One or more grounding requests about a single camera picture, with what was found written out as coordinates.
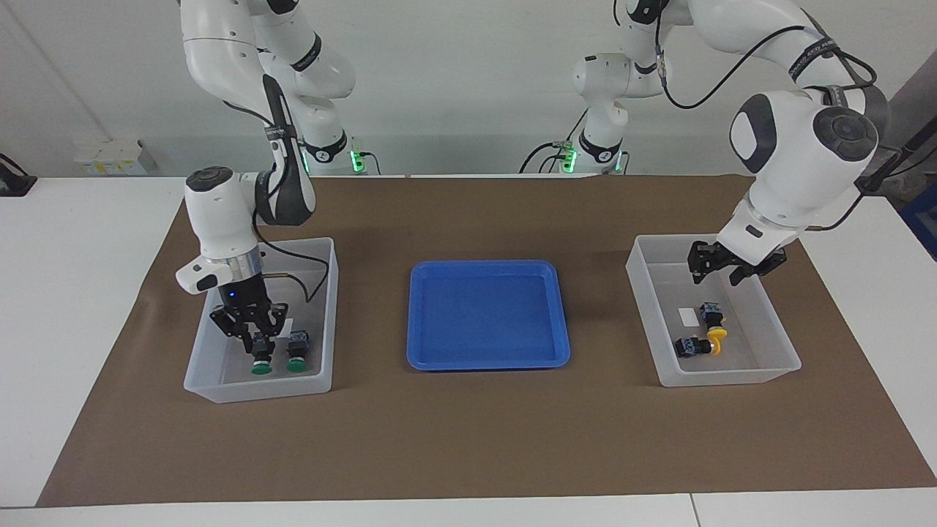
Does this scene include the green push button switch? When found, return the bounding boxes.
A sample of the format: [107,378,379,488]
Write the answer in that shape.
[249,331,275,375]
[285,331,310,373]

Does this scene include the yellow push button switch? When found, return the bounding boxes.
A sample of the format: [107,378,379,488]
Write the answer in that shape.
[699,302,729,346]
[674,335,723,359]

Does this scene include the translucent white plastic box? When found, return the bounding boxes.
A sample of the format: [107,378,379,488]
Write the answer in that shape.
[183,236,340,404]
[625,233,802,388]

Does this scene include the blue crate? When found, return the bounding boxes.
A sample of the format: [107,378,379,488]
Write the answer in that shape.
[899,183,937,261]

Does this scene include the white power adapters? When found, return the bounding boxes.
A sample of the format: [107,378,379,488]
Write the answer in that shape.
[73,138,145,176]

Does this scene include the blue plastic tray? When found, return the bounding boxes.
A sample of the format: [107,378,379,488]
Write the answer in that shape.
[406,260,572,372]

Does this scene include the black stand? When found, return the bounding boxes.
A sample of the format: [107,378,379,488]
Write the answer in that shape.
[858,117,937,195]

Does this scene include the brown table mat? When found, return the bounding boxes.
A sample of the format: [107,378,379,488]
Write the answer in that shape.
[37,174,937,507]

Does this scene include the black flat object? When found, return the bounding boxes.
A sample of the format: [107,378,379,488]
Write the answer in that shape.
[0,152,37,197]

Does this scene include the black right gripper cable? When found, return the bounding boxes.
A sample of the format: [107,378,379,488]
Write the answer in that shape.
[253,212,330,302]

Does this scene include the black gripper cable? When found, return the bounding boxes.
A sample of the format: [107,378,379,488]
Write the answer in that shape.
[654,0,905,233]
[253,212,330,302]

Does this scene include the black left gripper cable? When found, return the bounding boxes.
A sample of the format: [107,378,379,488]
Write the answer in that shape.
[654,0,905,233]

